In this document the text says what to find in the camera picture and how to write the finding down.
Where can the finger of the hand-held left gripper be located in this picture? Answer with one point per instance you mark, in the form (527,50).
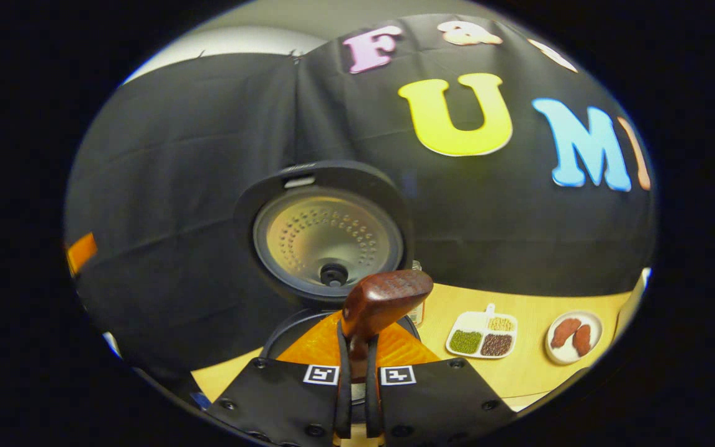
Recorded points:
(81,253)

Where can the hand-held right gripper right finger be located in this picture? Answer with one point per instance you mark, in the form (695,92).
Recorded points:
(372,397)

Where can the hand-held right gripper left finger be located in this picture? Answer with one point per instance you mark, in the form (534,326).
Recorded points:
(343,397)

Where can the dark wooden spoon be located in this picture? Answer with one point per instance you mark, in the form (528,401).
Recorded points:
(382,298)

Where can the black rice cooker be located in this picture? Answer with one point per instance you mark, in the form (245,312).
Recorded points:
(326,236)

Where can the white utensil holder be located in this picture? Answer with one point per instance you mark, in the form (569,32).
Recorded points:
(634,304)

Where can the small glass bottle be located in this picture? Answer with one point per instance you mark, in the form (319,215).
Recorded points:
(419,315)

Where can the green beans heap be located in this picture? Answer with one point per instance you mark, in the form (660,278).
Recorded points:
(465,341)

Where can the white divided grain tray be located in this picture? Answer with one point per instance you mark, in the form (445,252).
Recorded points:
(472,323)

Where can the dark red grains heap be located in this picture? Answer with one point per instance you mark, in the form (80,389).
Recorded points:
(497,344)

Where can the black backdrop cloth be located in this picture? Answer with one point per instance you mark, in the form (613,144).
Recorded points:
(177,155)

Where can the yellow grains heap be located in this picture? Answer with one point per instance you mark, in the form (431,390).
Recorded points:
(501,323)

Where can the small white plate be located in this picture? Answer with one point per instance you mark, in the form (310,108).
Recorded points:
(559,357)

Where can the red meat piece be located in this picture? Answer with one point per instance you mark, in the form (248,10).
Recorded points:
(582,339)
(564,332)

